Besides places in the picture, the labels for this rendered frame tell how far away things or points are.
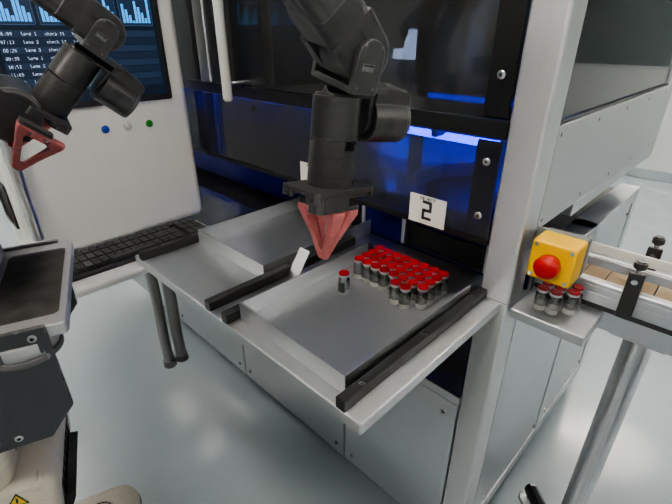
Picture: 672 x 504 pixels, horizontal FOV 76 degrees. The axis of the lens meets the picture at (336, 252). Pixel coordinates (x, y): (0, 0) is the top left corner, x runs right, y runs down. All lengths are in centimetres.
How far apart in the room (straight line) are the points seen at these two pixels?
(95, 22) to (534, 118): 68
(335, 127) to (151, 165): 96
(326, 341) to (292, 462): 100
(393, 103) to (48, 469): 68
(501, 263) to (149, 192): 101
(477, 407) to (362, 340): 40
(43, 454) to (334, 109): 63
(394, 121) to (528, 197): 32
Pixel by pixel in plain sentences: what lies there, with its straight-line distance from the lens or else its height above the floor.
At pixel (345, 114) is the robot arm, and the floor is 126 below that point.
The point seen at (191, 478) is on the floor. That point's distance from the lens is 172.
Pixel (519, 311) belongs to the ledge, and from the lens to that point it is 88.
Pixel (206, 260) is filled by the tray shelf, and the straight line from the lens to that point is 102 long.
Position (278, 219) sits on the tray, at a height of 88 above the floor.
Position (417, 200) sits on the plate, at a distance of 90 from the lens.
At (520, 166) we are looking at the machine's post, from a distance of 79.
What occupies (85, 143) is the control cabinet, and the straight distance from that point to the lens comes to 133.
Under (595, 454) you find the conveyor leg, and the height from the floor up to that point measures 52.
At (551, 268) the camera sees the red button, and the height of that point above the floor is 100.
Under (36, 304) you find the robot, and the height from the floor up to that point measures 104.
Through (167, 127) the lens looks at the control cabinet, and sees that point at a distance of 141.
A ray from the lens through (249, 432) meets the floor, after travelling 179.
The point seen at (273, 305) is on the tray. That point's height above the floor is 88.
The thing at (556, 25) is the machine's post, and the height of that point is 135.
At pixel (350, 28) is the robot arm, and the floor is 134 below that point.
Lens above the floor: 134
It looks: 27 degrees down
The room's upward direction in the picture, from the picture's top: straight up
